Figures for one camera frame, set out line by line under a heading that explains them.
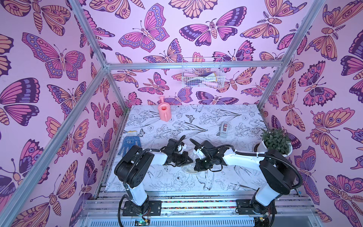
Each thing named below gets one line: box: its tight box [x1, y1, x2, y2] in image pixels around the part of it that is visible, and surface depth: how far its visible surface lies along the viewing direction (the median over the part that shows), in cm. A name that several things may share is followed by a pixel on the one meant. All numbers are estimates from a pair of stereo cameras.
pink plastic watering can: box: [157, 96, 172, 123], surface depth 108 cm
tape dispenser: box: [219, 121, 230, 139], surface depth 105 cm
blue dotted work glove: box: [118, 130, 142, 158], surface depth 102 cm
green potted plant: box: [260, 127, 293, 157], surface depth 81 cm
